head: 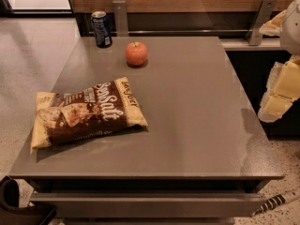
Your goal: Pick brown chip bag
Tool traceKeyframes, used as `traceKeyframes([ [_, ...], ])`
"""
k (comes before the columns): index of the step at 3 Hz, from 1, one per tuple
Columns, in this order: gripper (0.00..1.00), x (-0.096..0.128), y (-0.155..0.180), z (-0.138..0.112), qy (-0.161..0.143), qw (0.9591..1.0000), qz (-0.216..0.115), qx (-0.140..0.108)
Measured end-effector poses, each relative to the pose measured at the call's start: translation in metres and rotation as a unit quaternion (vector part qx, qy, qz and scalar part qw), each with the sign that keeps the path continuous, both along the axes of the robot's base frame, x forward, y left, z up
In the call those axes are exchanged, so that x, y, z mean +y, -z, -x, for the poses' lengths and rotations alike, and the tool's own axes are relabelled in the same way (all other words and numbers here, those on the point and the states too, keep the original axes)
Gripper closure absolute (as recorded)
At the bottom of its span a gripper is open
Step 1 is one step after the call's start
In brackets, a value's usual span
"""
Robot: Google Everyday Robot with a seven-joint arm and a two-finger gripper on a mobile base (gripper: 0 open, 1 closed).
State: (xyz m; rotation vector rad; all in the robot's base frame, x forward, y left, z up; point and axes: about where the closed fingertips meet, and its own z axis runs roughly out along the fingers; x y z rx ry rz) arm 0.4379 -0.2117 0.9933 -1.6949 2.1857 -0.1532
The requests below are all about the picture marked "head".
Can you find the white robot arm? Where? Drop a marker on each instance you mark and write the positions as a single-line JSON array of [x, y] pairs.
[[290, 33]]

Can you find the blue soda can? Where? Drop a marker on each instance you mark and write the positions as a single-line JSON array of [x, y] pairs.
[[101, 28]]

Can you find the left metal bracket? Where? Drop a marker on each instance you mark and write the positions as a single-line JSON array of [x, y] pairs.
[[120, 17]]

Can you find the right metal bracket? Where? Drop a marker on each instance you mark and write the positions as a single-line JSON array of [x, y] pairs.
[[254, 37]]

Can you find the red apple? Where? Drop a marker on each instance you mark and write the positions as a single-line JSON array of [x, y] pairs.
[[136, 53]]

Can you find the metal bracket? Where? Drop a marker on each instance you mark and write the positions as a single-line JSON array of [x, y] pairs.
[[120, 17], [254, 37]]

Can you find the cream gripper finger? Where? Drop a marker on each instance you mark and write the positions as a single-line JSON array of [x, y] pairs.
[[282, 90], [273, 27]]

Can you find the metal rail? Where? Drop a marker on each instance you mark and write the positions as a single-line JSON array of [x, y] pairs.
[[190, 33]]

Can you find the brown sea salt chip bag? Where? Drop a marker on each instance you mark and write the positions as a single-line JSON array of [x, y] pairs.
[[96, 111]]

